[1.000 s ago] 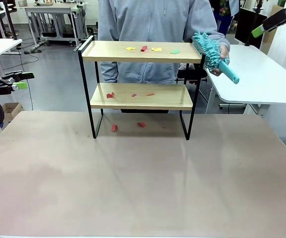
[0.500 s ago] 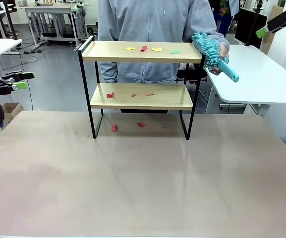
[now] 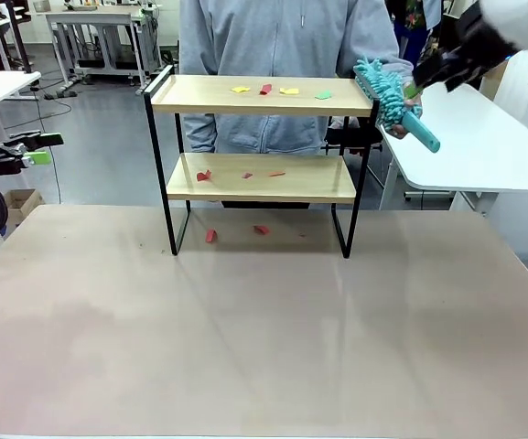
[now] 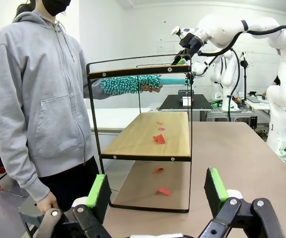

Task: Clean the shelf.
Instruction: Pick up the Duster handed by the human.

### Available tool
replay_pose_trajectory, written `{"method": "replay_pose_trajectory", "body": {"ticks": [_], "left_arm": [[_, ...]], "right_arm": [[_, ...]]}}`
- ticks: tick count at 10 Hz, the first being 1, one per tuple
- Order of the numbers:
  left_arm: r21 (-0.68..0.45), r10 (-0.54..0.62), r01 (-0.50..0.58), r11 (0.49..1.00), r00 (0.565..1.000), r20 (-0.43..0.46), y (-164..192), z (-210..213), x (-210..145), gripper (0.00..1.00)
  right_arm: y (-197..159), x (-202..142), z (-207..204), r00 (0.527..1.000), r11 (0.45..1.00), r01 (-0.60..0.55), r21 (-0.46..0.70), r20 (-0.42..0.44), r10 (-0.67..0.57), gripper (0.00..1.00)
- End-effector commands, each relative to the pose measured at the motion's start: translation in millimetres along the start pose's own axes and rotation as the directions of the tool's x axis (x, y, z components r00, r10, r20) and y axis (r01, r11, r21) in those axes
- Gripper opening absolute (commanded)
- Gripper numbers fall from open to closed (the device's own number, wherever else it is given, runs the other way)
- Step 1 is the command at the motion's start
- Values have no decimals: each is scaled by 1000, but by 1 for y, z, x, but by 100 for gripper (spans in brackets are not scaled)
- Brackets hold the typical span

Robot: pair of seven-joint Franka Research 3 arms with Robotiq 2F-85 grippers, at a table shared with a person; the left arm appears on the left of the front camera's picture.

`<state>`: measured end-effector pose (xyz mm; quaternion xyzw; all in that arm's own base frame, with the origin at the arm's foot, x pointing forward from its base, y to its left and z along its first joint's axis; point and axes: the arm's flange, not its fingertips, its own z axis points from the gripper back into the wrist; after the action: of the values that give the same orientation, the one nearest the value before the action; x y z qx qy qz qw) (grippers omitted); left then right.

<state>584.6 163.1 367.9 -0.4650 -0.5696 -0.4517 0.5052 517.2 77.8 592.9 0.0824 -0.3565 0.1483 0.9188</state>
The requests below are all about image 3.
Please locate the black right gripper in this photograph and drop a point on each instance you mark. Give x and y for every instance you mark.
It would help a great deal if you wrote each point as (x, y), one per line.
(478, 43)

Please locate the teal chenille duster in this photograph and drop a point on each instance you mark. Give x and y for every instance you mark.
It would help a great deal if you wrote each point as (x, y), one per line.
(384, 91)

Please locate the two-tier wood metal shelf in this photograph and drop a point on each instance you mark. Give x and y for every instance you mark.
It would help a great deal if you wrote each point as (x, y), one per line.
(254, 104)

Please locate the person's bare hand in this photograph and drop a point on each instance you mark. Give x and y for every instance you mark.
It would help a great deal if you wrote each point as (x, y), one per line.
(417, 109)

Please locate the open cardboard box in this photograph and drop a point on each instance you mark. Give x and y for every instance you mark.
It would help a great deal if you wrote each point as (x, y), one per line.
(21, 203)

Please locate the person in blue trousers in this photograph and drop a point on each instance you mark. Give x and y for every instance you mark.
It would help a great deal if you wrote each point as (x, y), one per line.
(417, 13)

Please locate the large white curved table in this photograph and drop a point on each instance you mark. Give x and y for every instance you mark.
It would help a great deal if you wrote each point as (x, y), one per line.
(465, 137)

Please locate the yellow paper scrap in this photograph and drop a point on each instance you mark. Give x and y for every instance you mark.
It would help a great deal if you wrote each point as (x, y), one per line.
(288, 91)
(240, 89)

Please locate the person in grey hoodie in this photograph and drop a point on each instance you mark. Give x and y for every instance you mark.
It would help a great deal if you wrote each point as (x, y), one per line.
(268, 36)

